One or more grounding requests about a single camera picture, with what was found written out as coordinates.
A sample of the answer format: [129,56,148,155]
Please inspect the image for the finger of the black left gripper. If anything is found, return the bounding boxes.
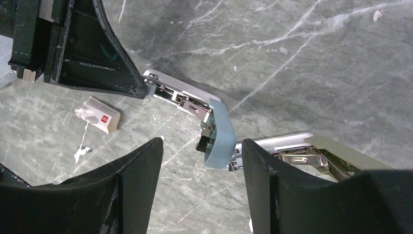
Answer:
[43,0,147,99]

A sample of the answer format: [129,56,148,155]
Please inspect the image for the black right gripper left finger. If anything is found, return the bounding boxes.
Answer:
[0,137,163,234]

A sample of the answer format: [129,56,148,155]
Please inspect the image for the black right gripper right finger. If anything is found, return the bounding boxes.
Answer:
[242,139,413,234]

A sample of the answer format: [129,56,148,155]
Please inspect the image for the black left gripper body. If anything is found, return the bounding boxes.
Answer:
[0,0,68,82]

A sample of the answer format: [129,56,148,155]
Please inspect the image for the white staple box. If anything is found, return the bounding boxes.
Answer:
[74,96,121,134]

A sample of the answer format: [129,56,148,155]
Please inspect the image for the small metal staple strip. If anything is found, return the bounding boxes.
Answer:
[146,84,156,97]

